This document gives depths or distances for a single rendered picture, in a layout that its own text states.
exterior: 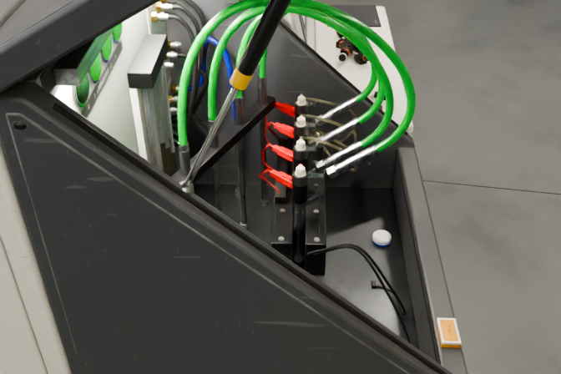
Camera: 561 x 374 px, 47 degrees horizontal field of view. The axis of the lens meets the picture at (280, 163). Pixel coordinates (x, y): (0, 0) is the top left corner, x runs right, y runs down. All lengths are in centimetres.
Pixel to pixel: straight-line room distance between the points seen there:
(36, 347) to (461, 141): 261
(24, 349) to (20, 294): 11
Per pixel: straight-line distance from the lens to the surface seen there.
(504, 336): 240
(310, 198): 115
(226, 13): 97
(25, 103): 70
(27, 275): 86
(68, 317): 90
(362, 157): 109
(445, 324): 109
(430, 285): 116
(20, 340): 97
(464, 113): 352
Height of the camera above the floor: 178
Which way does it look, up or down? 36 degrees down
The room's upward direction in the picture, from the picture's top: straight up
